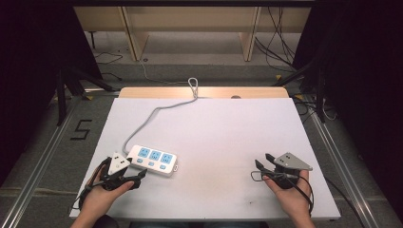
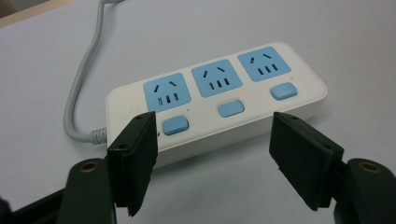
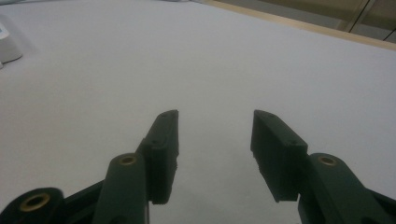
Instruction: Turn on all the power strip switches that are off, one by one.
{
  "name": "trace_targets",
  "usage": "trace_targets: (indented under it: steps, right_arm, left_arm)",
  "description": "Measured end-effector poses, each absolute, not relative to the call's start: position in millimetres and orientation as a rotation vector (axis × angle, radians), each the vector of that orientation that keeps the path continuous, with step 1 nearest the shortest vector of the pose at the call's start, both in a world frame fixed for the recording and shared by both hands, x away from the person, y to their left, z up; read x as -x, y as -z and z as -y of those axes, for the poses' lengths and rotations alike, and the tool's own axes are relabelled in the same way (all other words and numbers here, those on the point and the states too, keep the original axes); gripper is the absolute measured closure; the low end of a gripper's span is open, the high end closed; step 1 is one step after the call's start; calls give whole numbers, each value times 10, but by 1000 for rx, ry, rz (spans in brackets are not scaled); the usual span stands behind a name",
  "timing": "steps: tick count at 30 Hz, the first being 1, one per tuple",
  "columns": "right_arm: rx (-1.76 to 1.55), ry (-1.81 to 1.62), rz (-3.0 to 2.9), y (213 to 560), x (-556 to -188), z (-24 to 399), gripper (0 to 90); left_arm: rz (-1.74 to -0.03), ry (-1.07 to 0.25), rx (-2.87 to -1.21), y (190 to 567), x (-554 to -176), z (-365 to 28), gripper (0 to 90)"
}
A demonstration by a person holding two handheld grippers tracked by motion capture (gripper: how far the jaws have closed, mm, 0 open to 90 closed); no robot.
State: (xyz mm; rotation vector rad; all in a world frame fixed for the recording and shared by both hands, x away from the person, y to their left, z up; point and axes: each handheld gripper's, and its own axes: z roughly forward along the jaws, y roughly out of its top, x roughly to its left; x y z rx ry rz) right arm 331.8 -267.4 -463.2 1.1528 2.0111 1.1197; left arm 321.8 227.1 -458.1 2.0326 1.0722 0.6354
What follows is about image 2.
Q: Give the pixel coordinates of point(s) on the white and blue power strip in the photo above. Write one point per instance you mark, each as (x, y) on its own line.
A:
(218, 102)

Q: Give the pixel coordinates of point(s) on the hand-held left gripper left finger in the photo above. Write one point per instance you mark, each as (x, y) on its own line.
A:
(132, 161)

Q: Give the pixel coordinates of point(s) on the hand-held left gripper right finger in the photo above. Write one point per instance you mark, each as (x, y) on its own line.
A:
(303, 158)

